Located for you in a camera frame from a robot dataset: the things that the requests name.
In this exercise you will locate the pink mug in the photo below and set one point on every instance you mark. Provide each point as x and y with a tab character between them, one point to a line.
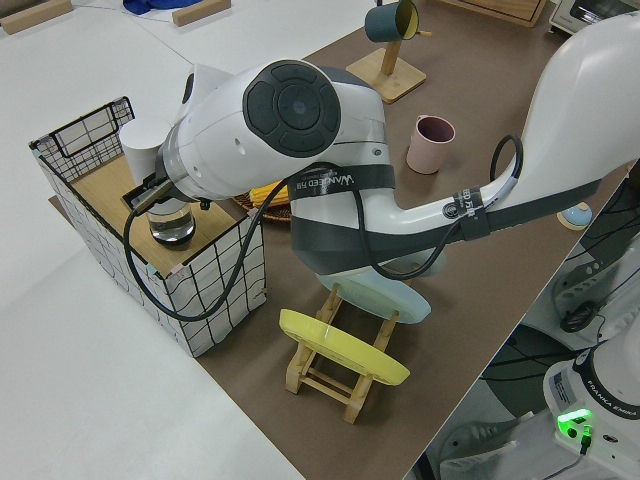
427	150

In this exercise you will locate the glass water bottle white cap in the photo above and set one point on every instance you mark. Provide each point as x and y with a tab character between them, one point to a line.
142	145

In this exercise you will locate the white robot base green light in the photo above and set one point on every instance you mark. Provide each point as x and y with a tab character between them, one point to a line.
565	400

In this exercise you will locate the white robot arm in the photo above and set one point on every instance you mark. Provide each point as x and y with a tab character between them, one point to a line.
300	105

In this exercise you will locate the round wicker basket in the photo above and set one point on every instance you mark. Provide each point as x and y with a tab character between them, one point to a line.
272	214

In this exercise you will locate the yellow corn cob blunt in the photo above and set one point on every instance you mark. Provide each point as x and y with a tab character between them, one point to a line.
265	195

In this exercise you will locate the light blue plate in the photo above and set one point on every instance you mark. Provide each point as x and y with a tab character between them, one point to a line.
395	302

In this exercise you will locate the yellow plate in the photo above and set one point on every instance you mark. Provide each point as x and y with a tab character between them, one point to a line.
340	350

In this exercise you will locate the grey plate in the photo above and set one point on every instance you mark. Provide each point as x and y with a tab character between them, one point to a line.
430	262

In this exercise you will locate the wooden plate rack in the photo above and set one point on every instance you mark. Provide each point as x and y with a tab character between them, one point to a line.
325	387

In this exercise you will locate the wooden mug tree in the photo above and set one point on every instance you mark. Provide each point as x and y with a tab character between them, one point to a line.
395	80

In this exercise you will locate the wooden board lid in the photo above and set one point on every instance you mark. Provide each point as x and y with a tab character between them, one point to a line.
100	200

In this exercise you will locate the dark teal mug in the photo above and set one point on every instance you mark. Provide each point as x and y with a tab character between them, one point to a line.
382	22

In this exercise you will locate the grey white stand foot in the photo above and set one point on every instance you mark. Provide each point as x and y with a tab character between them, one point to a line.
475	440

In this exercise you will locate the blue service bell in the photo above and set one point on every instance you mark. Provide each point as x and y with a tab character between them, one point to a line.
575	220

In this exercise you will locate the wooden block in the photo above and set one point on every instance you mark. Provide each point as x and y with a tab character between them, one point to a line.
200	12
35	15

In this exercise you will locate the blue cloth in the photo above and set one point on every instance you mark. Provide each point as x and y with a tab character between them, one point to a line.
150	6

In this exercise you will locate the white toaster oven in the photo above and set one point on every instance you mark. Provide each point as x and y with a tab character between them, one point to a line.
585	15

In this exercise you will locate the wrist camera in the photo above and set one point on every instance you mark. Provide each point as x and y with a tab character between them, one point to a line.
147	196

